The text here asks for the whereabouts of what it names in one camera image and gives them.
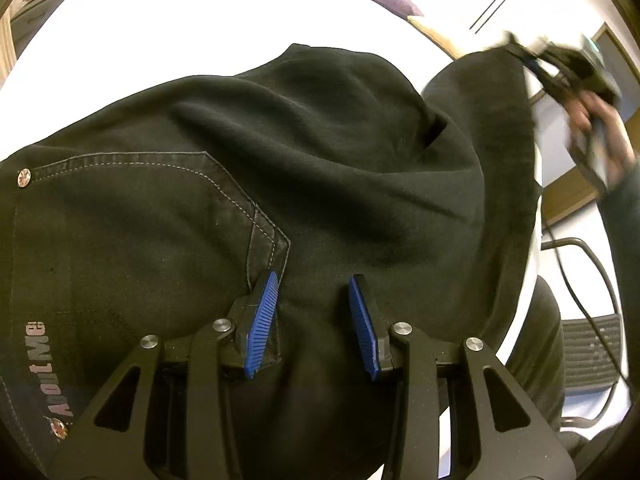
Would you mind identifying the black denim pants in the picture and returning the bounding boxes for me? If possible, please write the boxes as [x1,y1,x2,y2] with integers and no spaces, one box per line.
[1,44,539,479]

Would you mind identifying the grey sleeve right forearm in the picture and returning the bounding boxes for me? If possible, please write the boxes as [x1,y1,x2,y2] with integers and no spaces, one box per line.
[596,156,640,321]

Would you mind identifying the right hand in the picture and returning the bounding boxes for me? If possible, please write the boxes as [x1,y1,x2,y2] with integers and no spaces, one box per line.
[563,91,637,195]

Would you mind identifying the yellow cushion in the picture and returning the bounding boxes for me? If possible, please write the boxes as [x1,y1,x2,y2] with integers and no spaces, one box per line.
[407,15,464,60]

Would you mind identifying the black office chair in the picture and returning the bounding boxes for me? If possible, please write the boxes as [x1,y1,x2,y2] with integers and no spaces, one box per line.
[541,237,623,429]

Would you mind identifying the white bed sheet mattress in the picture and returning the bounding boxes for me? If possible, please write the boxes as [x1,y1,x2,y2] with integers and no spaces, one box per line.
[0,0,551,371]

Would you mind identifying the black cable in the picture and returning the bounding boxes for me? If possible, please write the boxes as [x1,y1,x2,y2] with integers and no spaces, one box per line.
[541,224,634,396]

